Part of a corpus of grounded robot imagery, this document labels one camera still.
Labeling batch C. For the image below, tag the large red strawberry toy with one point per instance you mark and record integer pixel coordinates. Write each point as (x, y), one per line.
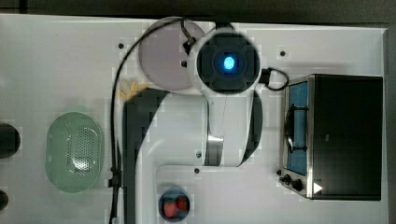
(170, 209)

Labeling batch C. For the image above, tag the peeled banana toy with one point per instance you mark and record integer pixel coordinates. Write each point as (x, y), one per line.
(127, 89)

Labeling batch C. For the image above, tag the green oval colander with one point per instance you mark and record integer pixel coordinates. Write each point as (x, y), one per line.
(74, 151)

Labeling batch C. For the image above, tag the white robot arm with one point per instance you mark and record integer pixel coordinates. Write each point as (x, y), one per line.
(211, 124)

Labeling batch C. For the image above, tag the small red strawberry toy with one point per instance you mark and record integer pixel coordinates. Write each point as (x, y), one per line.
(182, 203)

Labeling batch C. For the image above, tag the silver black toaster oven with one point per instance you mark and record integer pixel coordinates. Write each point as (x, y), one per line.
(333, 137)

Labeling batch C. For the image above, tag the purple round plate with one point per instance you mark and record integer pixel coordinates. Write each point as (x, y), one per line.
(161, 55)

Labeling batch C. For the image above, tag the blue bowl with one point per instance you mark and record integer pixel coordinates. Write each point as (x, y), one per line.
(171, 195)

